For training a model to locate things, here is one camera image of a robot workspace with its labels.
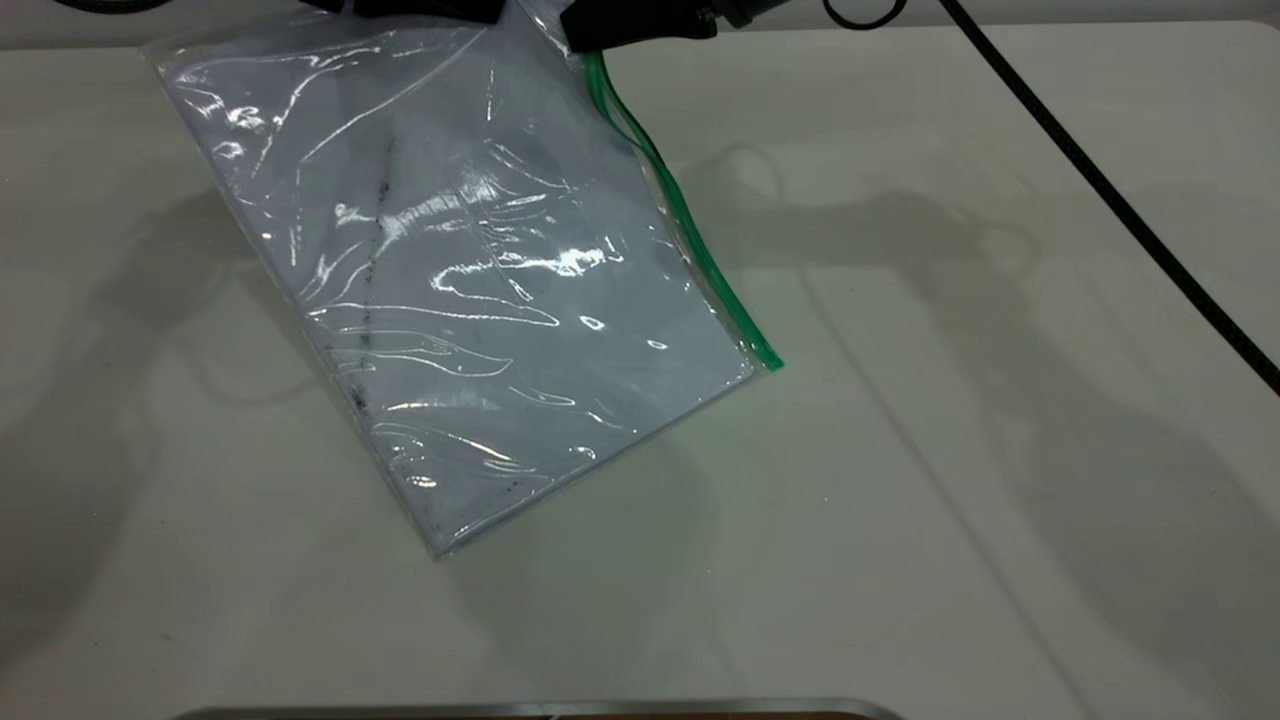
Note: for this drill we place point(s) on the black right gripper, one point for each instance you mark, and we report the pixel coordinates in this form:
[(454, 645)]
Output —
[(685, 18)]

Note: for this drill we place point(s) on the clear zip bag green zipper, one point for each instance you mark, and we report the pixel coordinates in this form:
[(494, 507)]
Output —
[(480, 300)]

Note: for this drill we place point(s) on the grey metal bar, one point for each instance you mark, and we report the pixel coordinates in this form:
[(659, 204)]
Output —
[(540, 710)]

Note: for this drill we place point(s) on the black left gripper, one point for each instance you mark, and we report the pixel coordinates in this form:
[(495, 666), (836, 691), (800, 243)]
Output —
[(322, 4)]

